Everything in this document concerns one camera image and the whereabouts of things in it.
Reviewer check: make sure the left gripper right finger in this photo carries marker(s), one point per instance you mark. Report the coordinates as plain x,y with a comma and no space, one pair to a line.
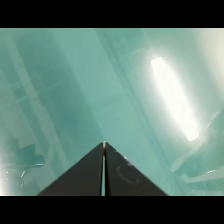
130,176

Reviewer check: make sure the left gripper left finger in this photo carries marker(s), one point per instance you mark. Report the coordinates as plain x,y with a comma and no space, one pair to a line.
83,176

